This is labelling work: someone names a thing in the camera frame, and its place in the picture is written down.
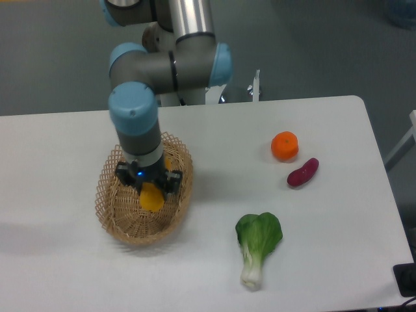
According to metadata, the orange tangerine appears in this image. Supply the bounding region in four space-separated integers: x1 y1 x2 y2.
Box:
270 131 299 161

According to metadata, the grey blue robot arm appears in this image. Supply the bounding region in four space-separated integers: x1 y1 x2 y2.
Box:
100 1 233 198

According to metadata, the black device at table edge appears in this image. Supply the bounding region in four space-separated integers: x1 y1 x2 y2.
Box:
393 263 415 298

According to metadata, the purple sweet potato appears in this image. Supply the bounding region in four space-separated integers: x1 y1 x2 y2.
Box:
287 157 320 187

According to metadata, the blue object top right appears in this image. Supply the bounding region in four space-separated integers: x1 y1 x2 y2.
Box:
384 0 415 31

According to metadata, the white furniture leg right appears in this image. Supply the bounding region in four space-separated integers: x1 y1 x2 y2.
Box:
383 110 415 172

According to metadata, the oval wicker basket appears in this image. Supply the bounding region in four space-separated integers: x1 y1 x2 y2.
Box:
95 132 193 245

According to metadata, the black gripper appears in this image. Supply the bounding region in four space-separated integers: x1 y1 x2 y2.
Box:
115 155 183 200

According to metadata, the green bok choy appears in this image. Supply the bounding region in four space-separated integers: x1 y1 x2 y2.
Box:
235 212 283 290

